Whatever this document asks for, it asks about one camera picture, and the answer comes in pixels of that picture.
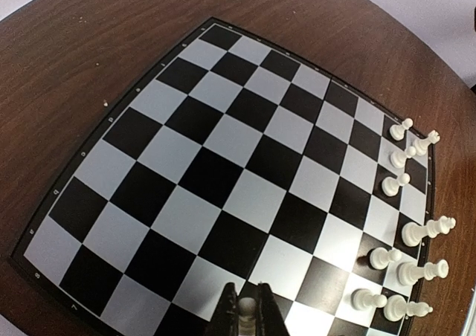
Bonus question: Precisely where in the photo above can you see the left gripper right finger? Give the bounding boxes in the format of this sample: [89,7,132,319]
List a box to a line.
[256,283,289,336]

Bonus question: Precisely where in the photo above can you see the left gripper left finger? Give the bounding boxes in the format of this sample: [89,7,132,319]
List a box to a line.
[205,282,239,336]

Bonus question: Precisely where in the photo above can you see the white pawn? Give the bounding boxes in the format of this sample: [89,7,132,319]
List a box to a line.
[389,118,414,141]
[351,288,387,311]
[370,247,402,270]
[238,297,257,336]
[390,146,417,169]

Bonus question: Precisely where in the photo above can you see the white bishop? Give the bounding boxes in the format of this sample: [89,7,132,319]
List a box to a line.
[383,294,433,322]

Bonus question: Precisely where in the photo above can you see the white queen piece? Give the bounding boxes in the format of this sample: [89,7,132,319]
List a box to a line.
[397,259,449,285]

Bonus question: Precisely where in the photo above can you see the black white chess board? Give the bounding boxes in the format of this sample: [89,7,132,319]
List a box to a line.
[11,18,435,335]

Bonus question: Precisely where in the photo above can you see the white king piece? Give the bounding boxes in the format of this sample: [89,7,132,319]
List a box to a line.
[402,216,456,247]

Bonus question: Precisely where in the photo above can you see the white chess piece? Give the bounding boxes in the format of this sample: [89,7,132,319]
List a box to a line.
[412,130,440,156]

